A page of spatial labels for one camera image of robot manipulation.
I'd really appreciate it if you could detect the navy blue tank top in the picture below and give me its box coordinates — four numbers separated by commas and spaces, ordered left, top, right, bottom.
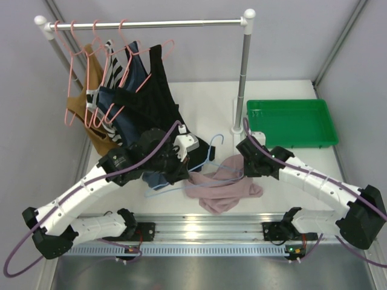
97, 40, 183, 191

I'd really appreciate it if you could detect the pink hanger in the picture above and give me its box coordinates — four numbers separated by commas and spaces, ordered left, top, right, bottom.
54, 20, 79, 127
70, 20, 95, 128
92, 19, 122, 131
104, 18, 175, 134

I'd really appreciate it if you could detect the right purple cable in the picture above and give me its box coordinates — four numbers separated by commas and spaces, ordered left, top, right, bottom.
242, 117, 387, 268

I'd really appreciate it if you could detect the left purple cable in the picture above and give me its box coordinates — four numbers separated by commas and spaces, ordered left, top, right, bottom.
2, 120, 184, 277

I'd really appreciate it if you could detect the pink tank top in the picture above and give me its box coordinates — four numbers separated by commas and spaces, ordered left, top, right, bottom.
184, 155, 264, 214

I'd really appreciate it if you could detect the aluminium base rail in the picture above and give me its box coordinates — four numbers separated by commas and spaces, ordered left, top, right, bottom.
51, 213, 357, 242

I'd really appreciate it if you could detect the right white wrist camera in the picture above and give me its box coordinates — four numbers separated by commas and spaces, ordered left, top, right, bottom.
251, 132, 266, 146

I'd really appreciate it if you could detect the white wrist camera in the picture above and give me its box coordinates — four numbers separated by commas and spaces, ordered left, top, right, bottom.
174, 124, 200, 162
251, 132, 266, 146

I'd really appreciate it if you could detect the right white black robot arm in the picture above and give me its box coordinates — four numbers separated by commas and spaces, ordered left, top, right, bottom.
236, 137, 386, 250

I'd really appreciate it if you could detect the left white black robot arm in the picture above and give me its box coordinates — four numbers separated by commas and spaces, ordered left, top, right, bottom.
22, 129, 199, 259

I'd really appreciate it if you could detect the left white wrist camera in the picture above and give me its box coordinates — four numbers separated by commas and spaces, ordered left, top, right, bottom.
174, 124, 200, 162

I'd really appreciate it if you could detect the brown tank top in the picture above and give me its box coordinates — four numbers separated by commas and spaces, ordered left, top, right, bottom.
67, 44, 119, 156

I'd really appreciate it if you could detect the black white striped tank top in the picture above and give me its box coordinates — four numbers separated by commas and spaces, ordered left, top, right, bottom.
86, 40, 123, 146

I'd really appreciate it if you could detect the light blue wire hanger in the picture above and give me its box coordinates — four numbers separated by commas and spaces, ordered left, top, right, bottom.
144, 134, 244, 199

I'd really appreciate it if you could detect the purple cable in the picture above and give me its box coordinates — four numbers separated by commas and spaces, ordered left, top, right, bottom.
242, 117, 387, 268
2, 120, 184, 277

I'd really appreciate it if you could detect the green plastic tray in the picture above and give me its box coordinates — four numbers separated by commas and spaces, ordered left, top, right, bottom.
247, 99, 339, 149

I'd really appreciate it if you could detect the white and silver clothes rack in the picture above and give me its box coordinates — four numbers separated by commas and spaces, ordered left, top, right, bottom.
34, 8, 256, 145

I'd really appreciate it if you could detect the perforated grey cable duct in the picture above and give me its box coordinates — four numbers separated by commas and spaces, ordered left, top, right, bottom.
66, 243, 305, 257

